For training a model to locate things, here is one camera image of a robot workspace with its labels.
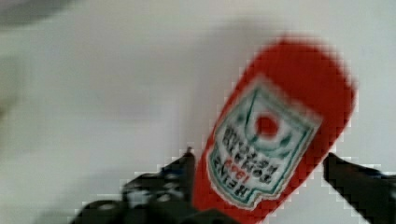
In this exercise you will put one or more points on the red felt ketchup bottle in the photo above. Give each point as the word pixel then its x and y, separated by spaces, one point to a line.
pixel 286 111

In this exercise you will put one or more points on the lilac round plate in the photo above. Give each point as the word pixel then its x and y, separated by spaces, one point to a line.
pixel 24 12

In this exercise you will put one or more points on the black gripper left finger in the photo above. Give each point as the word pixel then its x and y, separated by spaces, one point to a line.
pixel 155 198

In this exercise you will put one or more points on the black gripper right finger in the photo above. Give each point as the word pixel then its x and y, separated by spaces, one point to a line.
pixel 370 192

